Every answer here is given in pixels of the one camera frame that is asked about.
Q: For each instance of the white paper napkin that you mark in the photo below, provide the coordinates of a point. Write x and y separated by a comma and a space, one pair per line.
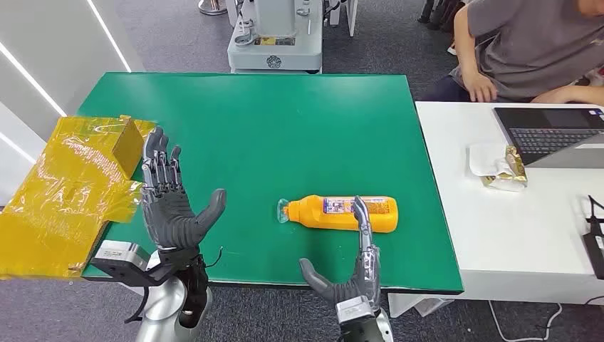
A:
481, 158

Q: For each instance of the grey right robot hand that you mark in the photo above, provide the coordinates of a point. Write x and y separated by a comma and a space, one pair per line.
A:
365, 278

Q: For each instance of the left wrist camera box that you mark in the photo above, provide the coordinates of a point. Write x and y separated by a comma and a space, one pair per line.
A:
120, 259

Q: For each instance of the grey laptop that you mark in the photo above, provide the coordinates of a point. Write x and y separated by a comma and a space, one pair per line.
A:
547, 132

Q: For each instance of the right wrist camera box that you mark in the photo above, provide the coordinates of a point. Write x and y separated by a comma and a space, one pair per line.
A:
355, 309

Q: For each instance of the chrome stand base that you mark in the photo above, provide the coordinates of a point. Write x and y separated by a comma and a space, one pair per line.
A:
212, 6

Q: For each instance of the black power adapter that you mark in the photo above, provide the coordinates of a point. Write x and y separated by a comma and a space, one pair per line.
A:
595, 250

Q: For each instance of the white panel leg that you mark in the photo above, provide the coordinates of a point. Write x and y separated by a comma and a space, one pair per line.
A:
351, 16

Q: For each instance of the grey white robot base machine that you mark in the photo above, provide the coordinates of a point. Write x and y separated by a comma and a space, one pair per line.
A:
278, 52

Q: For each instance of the orange plastic bottle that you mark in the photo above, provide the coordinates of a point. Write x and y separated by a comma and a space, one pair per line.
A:
311, 212

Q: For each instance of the gold foil snack packet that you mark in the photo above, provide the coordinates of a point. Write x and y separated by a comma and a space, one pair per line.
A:
514, 165

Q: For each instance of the white desk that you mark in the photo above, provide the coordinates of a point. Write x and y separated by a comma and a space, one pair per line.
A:
514, 236

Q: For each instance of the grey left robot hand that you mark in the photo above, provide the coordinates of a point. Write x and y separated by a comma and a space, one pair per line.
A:
170, 217

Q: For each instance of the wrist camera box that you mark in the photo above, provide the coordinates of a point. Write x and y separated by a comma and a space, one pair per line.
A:
355, 309
120, 259

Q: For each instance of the yellow film wrapped cardboard box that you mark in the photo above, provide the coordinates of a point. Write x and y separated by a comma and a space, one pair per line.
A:
61, 189

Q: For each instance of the person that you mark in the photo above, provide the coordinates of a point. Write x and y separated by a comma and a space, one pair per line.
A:
528, 42

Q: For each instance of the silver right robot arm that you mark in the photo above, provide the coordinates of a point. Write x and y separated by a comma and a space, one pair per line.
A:
377, 333

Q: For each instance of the person's right hand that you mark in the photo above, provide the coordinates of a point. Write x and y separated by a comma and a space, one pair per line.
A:
481, 87

